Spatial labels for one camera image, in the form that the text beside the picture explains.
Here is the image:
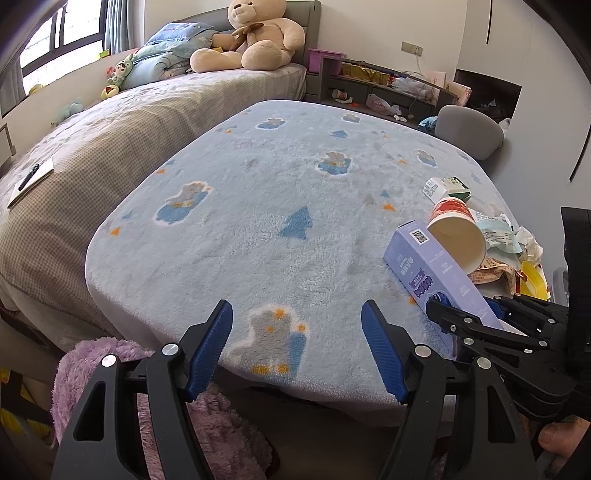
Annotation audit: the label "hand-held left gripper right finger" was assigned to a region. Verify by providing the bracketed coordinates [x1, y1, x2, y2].
[361, 299, 541, 480]

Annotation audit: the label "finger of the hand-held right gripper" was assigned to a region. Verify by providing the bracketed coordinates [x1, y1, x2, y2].
[425, 299, 578, 418]
[492, 294, 570, 343]

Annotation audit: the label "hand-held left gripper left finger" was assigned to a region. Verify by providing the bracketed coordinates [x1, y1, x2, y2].
[51, 299, 234, 480]

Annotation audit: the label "purple cardboard box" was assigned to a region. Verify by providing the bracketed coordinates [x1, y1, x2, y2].
[384, 220, 506, 361]

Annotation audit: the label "white and green carton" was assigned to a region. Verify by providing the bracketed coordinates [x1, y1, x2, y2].
[422, 176, 472, 204]

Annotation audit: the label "person's right hand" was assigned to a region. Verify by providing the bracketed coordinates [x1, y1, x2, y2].
[536, 418, 591, 480]

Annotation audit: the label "yellow plastic wrapper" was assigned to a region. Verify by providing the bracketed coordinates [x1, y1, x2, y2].
[519, 261, 552, 301]

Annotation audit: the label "orange printed snack wrapper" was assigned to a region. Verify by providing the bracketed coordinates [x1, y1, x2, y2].
[468, 256, 525, 289]

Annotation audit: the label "purple fluffy cloth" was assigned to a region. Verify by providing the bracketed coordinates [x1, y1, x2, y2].
[51, 337, 278, 480]

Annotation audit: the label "red and white paper cup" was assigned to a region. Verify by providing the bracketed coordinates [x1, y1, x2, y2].
[425, 196, 488, 275]

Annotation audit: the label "pale blue snack wrapper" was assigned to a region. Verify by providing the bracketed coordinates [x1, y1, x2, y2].
[471, 210, 525, 254]

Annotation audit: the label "grey chair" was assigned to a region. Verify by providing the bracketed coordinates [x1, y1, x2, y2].
[434, 105, 505, 161]

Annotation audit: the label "yellow fabric item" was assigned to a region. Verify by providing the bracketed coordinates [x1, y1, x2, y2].
[0, 367, 52, 445]

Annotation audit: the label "bed with checked sheet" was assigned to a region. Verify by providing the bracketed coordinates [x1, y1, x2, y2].
[0, 0, 321, 370]

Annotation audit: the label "pink plastic bag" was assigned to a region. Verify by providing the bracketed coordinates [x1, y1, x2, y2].
[366, 93, 394, 114]

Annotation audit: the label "white notebook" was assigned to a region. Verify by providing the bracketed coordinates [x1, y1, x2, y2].
[7, 157, 56, 210]

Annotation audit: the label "white plastic bag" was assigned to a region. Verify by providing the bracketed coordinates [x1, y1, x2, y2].
[392, 76, 437, 100]

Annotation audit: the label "black pen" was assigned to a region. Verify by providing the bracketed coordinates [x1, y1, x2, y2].
[17, 166, 40, 191]

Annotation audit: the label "grey desk shelf unit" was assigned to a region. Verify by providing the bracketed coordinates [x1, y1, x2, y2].
[318, 54, 458, 127]

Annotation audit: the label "gold foil packets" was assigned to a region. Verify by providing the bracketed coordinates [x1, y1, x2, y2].
[342, 62, 389, 84]

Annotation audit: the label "pale blue plush toy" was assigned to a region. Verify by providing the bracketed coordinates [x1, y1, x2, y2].
[59, 98, 85, 124]

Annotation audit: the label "folded blue quilt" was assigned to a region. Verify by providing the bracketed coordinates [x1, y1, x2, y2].
[117, 44, 205, 90]

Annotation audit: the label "green plush doll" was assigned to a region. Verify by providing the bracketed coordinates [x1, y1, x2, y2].
[112, 54, 137, 86]

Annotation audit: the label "pink storage box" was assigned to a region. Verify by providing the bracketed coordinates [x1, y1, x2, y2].
[307, 47, 346, 75]

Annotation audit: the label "large beige teddy bear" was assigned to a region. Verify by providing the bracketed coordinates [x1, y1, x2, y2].
[189, 0, 306, 73]

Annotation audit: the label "blue pillow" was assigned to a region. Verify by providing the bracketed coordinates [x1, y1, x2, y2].
[147, 21, 219, 48]

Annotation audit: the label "window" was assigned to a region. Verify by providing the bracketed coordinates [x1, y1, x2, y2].
[0, 0, 145, 117]

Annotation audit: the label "grey curtain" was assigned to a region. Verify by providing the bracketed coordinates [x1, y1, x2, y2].
[104, 0, 146, 49]

